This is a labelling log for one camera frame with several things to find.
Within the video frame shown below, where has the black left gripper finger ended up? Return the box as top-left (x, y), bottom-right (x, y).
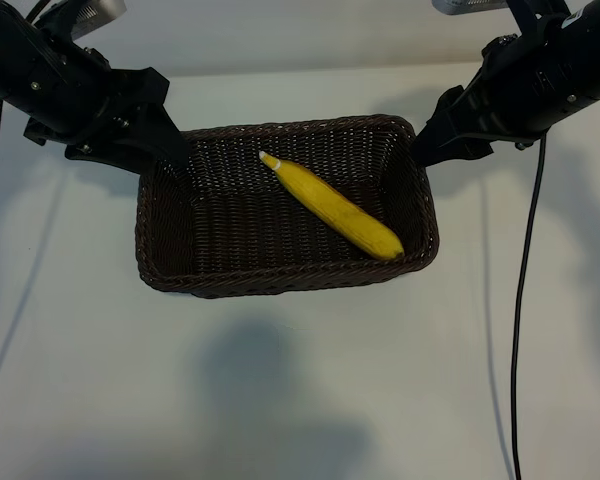
top-left (146, 101), bottom-right (190, 165)
top-left (86, 138), bottom-right (182, 170)

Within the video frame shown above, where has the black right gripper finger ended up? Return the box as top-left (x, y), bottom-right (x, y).
top-left (409, 84), bottom-right (470, 152)
top-left (412, 129), bottom-right (496, 167)

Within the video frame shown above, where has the black looped wrist cable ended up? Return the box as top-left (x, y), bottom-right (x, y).
top-left (27, 0), bottom-right (52, 24)

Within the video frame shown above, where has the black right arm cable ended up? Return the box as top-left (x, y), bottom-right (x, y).
top-left (508, 132), bottom-right (550, 480)

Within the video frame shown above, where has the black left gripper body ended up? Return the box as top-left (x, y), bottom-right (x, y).
top-left (22, 49), bottom-right (172, 162)

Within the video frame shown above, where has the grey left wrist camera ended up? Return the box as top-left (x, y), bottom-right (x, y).
top-left (68, 0), bottom-right (129, 40)

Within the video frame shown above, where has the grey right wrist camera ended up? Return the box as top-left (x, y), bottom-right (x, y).
top-left (431, 0), bottom-right (512, 18)

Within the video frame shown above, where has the dark brown wicker basket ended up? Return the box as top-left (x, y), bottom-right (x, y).
top-left (137, 113), bottom-right (440, 300)

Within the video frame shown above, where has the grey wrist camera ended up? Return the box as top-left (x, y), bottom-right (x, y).
top-left (431, 0), bottom-right (512, 18)
top-left (68, 0), bottom-right (129, 40)

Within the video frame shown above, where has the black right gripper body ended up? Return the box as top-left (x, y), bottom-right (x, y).
top-left (449, 68), bottom-right (535, 152)

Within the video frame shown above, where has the yellow banana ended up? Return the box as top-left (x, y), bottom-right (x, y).
top-left (258, 149), bottom-right (406, 262)

